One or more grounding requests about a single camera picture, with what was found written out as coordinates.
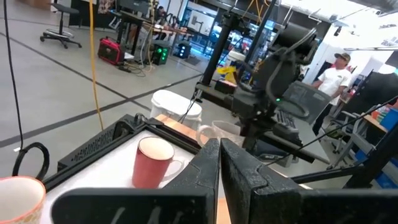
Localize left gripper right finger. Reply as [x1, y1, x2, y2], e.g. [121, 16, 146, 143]
[220, 138, 398, 224]

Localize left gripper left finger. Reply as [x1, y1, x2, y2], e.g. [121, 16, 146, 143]
[51, 138, 220, 224]

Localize clear grey glass mug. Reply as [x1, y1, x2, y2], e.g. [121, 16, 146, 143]
[195, 120, 246, 147]

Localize salmon red mug white inside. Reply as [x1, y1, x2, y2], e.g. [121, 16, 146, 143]
[131, 136, 185, 190]

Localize yellow checkered white mug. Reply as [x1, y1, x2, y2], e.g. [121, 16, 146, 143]
[0, 175, 47, 224]

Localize wooden arm base board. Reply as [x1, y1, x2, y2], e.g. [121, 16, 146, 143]
[154, 113, 210, 144]

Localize yellow caution sign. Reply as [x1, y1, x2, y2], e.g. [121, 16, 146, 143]
[216, 65, 239, 85]

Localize grey mesh office chair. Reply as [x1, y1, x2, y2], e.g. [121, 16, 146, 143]
[276, 80, 333, 126]

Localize black upright pole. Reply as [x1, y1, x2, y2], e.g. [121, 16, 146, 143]
[198, 12, 240, 88]

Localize white trash bin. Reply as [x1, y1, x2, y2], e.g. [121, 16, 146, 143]
[149, 89, 203, 131]

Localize person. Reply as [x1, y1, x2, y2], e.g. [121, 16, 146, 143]
[312, 52, 353, 136]
[154, 5, 168, 24]

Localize black box green lights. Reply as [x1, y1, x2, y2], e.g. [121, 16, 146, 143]
[151, 43, 171, 66]

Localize blue storage bin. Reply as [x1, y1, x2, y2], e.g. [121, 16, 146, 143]
[378, 105, 398, 132]

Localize black background desk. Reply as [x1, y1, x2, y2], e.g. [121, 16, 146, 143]
[116, 8, 194, 57]

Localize red bag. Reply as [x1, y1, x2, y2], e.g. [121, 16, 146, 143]
[97, 36, 126, 66]

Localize black wheeled stool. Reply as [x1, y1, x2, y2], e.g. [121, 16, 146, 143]
[39, 2, 83, 50]

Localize black aluminium table frame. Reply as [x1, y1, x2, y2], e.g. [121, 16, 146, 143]
[42, 113, 201, 192]

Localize black diagonal frame strut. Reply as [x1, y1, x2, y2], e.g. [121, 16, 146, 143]
[291, 123, 398, 189]

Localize yellow hanging cable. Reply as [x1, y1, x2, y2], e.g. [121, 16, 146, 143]
[88, 0, 104, 131]

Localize black cable with coil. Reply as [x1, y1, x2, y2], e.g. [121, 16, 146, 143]
[2, 0, 50, 182]

